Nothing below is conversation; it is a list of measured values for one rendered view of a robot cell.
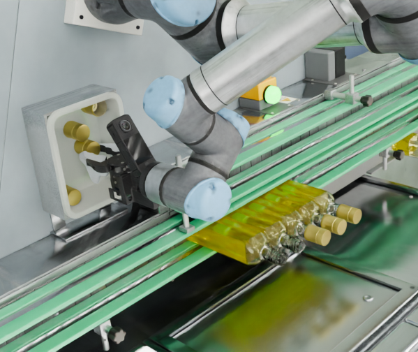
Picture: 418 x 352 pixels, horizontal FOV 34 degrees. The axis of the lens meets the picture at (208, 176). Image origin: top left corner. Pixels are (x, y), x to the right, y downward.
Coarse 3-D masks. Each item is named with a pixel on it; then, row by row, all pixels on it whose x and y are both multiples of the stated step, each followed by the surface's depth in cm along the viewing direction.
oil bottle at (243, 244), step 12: (204, 228) 146; (216, 228) 144; (228, 228) 144; (240, 228) 143; (252, 228) 143; (192, 240) 151; (204, 240) 148; (216, 240) 145; (228, 240) 142; (240, 240) 139; (252, 240) 139; (264, 240) 139; (228, 252) 143; (240, 252) 140; (252, 252) 138; (252, 264) 140
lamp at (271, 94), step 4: (268, 88) 169; (272, 88) 169; (276, 88) 169; (264, 92) 169; (268, 92) 169; (272, 92) 168; (276, 92) 169; (280, 92) 170; (264, 96) 169; (268, 96) 169; (272, 96) 168; (276, 96) 169; (280, 96) 170; (264, 100) 170; (268, 100) 169; (272, 100) 169; (276, 100) 170
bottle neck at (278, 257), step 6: (264, 246) 139; (264, 252) 138; (270, 252) 137; (276, 252) 136; (282, 252) 136; (264, 258) 138; (270, 258) 137; (276, 258) 136; (282, 258) 137; (276, 264) 136; (282, 264) 136
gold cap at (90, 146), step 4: (76, 140) 139; (88, 140) 138; (92, 140) 138; (76, 144) 139; (80, 144) 138; (84, 144) 137; (88, 144) 137; (92, 144) 137; (96, 144) 138; (76, 148) 139; (80, 148) 138; (84, 148) 137; (88, 148) 137; (92, 148) 137; (96, 148) 138; (76, 152) 140; (80, 152) 139; (92, 152) 138; (96, 152) 138
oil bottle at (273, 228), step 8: (240, 208) 152; (232, 216) 149; (240, 216) 148; (248, 216) 148; (256, 216) 148; (264, 216) 147; (248, 224) 145; (256, 224) 144; (264, 224) 144; (272, 224) 144; (280, 224) 144; (264, 232) 142; (272, 232) 142; (280, 232) 142; (272, 240) 142; (280, 248) 143
